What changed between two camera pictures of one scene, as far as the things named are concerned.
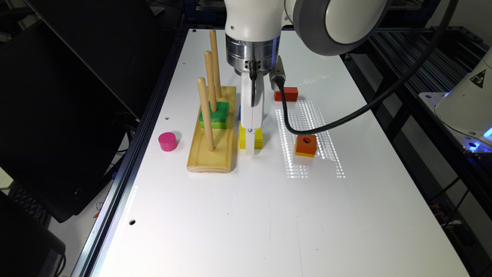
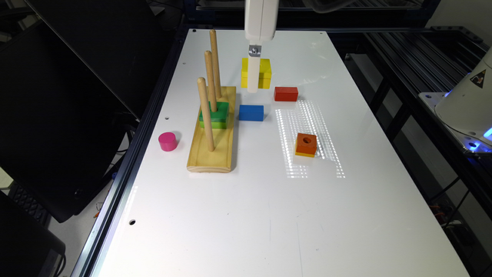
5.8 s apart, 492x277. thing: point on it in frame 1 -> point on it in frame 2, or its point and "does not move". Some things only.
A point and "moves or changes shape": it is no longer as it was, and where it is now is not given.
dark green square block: (221, 114) does not move
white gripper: (251, 117) -> (261, 18)
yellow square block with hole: (257, 138) moves or changes shape
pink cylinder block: (167, 141) does not move
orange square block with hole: (306, 144) does not move
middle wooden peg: (211, 81) does not move
